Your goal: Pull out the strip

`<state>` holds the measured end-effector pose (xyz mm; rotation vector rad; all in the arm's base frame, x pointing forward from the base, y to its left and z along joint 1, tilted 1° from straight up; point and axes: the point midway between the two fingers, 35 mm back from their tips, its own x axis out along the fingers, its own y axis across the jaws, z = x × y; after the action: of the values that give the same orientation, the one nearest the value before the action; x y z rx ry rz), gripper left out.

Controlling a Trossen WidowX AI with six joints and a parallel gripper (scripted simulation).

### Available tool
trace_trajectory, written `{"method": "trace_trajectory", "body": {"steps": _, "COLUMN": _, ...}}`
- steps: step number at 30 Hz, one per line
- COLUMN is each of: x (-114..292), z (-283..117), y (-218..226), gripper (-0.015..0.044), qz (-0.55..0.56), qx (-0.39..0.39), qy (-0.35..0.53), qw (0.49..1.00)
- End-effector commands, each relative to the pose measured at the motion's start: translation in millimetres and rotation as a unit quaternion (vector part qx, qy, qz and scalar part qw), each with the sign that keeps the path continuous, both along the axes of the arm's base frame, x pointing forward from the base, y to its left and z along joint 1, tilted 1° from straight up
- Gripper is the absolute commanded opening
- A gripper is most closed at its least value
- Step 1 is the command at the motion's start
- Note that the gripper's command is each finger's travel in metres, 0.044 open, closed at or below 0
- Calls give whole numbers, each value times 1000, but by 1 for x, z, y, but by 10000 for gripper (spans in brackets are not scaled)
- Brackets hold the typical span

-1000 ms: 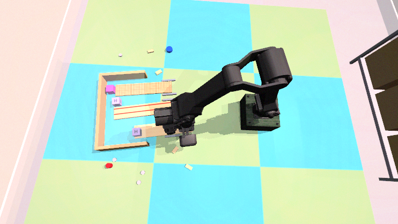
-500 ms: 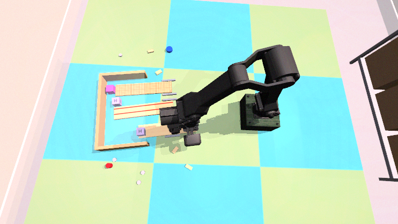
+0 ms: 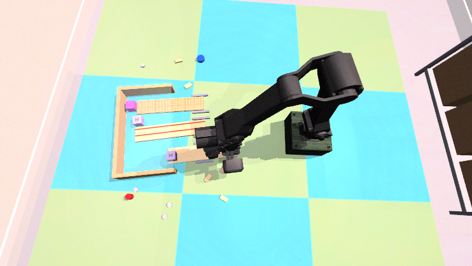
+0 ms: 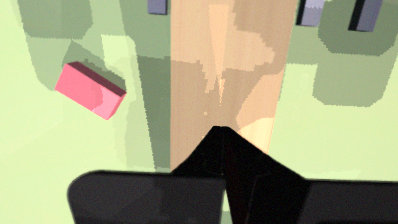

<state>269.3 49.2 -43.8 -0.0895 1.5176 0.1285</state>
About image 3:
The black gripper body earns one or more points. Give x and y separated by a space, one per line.
233 164

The blue short cylinder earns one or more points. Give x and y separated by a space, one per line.
200 58

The orange checkered flat strip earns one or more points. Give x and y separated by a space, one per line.
187 104

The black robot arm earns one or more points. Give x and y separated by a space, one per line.
339 83

